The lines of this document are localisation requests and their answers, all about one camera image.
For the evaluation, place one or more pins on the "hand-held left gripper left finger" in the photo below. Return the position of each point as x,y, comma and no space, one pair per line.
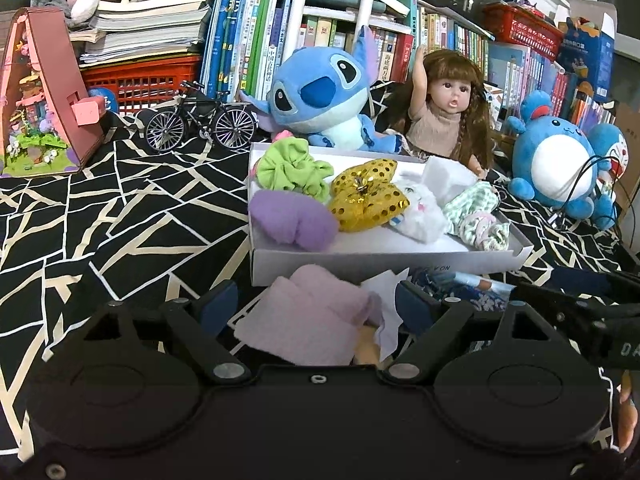
220,302

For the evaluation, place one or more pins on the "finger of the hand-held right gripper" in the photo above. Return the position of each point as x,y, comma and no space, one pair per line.
550,302

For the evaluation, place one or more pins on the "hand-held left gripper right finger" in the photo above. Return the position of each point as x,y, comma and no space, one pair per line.
410,305

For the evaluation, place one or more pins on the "white thin cloth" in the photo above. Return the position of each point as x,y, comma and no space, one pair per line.
387,305

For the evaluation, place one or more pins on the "dark blue brocade pouch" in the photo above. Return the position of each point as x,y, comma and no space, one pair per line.
447,291

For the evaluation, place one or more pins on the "white cardboard box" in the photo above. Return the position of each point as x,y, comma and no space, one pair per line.
380,262

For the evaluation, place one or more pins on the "light blue packet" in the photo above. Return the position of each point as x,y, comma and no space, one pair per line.
492,286

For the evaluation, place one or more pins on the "light pink fuzzy cloth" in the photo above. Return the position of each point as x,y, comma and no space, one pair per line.
310,320

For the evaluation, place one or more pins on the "white fluffy cat plush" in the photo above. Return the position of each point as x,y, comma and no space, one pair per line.
425,207

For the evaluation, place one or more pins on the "green checked cloth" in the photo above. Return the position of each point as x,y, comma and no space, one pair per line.
470,202

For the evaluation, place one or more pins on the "gold sequin bow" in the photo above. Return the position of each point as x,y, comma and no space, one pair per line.
365,195

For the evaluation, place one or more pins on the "green fabric scrunchie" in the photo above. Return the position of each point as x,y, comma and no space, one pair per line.
290,170

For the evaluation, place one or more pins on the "bright pink fuzzy cloth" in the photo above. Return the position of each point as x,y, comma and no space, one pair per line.
282,135

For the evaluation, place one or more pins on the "person's right hand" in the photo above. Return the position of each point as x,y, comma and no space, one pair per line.
629,410

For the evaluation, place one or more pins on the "black white patterned blanket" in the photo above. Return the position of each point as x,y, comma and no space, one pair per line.
125,220

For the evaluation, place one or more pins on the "round blue mouse plush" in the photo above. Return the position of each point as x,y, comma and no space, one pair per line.
555,160

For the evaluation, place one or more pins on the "brown cardboard box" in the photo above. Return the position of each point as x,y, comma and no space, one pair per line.
627,160

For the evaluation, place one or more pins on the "blue robot cat plush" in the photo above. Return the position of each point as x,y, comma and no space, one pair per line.
612,150

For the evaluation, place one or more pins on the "black model bicycle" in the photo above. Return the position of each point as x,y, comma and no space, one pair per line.
200,105

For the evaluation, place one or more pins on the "brown-haired baby doll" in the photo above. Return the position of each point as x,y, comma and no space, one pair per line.
450,105

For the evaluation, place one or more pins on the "white printed box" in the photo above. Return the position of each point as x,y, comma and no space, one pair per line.
492,102

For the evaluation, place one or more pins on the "blue alien plush toy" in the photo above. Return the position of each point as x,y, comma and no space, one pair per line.
320,95

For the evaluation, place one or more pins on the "blue round toy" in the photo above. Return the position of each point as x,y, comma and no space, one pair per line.
102,101

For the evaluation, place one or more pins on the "red plastic basket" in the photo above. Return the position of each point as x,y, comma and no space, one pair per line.
140,80

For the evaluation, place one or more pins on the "blue printed carton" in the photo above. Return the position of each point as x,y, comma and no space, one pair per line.
587,65

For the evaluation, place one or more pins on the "row of upright books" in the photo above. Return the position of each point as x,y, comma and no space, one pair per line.
240,35

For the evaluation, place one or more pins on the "pink miniature house model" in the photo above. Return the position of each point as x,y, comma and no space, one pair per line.
40,100

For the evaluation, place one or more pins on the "red basket with goods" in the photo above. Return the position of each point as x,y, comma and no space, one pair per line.
520,25

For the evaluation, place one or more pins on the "stack of flat books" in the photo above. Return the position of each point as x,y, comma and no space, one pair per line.
150,15

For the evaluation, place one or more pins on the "white ladder frame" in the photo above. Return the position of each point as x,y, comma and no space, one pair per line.
305,0

